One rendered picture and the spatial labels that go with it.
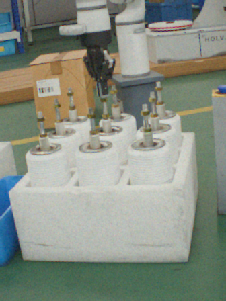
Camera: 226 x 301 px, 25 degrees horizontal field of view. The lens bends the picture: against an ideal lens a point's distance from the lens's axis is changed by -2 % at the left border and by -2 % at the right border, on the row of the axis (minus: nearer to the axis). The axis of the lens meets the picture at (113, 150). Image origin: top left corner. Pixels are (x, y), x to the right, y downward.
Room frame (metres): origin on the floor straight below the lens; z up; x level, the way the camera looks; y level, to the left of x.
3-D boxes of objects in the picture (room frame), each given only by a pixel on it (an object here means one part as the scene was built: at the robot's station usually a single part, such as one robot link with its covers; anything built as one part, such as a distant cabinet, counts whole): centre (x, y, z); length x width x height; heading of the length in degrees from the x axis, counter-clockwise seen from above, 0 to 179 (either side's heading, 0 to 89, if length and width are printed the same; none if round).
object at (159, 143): (1.06, -0.08, 0.25); 0.08 x 0.08 x 0.01
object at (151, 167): (1.06, -0.08, 0.16); 0.10 x 0.10 x 0.18
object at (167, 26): (3.46, -0.49, 0.29); 0.30 x 0.30 x 0.06
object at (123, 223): (1.20, 0.01, 0.09); 0.39 x 0.39 x 0.18; 76
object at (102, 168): (1.09, 0.04, 0.16); 0.10 x 0.10 x 0.18
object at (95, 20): (1.19, 0.02, 0.53); 0.11 x 0.09 x 0.06; 117
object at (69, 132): (1.23, 0.12, 0.25); 0.08 x 0.08 x 0.01
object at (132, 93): (1.64, -0.10, 0.15); 0.15 x 0.15 x 0.30; 11
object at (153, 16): (5.87, -0.82, 0.19); 0.50 x 0.41 x 0.37; 16
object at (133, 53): (1.64, -0.10, 0.39); 0.09 x 0.09 x 0.17; 11
